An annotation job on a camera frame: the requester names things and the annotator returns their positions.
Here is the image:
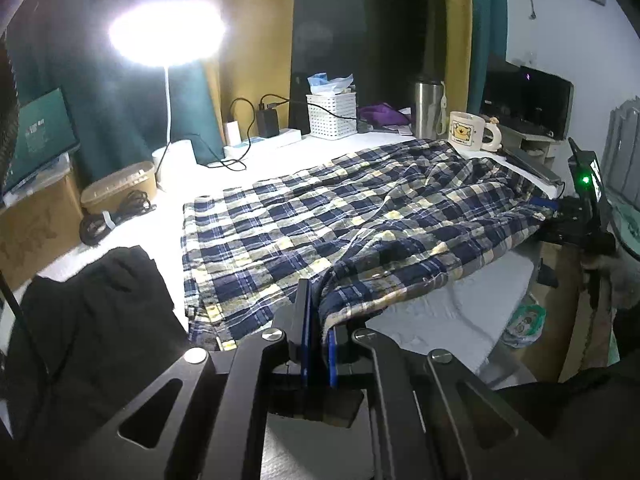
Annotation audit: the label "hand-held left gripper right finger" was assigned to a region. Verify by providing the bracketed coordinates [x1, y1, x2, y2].
[327, 327, 591, 480]

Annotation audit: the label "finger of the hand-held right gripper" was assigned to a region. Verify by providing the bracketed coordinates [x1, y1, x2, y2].
[537, 219, 583, 248]
[529, 197, 581, 220]

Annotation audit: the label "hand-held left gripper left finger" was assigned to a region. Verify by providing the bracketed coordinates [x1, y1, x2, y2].
[50, 279, 321, 480]

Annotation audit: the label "blue plaid shirt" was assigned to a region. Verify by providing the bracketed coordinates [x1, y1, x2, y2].
[181, 137, 558, 352]

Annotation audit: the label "black flat device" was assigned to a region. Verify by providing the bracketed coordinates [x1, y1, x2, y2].
[500, 146, 564, 187]

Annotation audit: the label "small grey shelf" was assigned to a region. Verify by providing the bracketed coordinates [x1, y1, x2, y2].
[492, 122, 569, 169]

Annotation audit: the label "grey ribbed radiator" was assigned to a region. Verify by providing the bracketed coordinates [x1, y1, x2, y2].
[602, 101, 640, 202]

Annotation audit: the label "brown cardboard box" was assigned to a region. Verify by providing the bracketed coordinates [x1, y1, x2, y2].
[534, 239, 619, 384]
[0, 170, 87, 292]

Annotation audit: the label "printed plastic bag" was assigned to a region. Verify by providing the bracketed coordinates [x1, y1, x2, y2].
[502, 292, 547, 350]

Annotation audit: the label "black monitor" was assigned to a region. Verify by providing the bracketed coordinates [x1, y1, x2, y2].
[519, 64, 575, 137]

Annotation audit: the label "white bear print mug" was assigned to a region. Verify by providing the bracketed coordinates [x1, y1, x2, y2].
[447, 111, 503, 157]

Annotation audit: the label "white quilted bed cover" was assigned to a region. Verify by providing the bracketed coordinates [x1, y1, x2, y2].
[10, 127, 567, 480]

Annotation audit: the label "steel tumbler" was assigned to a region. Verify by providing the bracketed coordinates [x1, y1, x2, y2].
[412, 77, 446, 141]

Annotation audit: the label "person's dark clothing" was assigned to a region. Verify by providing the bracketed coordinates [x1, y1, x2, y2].
[494, 352, 640, 480]

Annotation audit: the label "white power strip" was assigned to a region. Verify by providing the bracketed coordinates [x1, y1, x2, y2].
[223, 127, 303, 159]

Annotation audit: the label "purple cloth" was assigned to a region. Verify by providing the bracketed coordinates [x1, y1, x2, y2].
[359, 102, 412, 129]

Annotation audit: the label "yellow curtain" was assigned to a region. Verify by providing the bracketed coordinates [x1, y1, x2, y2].
[217, 0, 297, 133]
[439, 0, 474, 111]

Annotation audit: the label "teal curtain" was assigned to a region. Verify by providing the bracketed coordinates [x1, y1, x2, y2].
[12, 0, 227, 188]
[467, 0, 509, 107]

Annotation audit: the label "white plastic basket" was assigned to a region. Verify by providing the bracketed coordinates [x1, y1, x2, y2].
[306, 91, 359, 140]

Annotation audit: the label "black charger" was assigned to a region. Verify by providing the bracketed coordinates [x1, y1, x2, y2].
[256, 103, 280, 139]

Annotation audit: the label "white desk lamp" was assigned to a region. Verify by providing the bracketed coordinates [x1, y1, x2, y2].
[107, 0, 228, 192]

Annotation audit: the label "black cloth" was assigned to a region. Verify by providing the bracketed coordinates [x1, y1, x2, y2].
[5, 245, 202, 441]

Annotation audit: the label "brown lidded food container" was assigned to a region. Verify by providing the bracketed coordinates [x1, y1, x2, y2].
[80, 161, 157, 216]

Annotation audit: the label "clear plastic bags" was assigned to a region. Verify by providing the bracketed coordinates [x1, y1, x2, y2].
[307, 74, 356, 96]

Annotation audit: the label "dark panel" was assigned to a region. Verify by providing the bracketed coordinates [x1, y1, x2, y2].
[291, 0, 442, 133]

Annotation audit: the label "computer monitor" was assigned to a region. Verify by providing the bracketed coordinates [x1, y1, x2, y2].
[0, 87, 82, 197]

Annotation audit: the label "black white-charger cable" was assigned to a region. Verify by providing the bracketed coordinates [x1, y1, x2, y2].
[206, 97, 257, 172]

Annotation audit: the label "black black-charger cable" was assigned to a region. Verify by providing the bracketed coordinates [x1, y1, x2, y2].
[260, 93, 362, 123]

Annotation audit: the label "bundled black cable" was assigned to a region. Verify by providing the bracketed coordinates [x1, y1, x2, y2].
[80, 190, 157, 247]

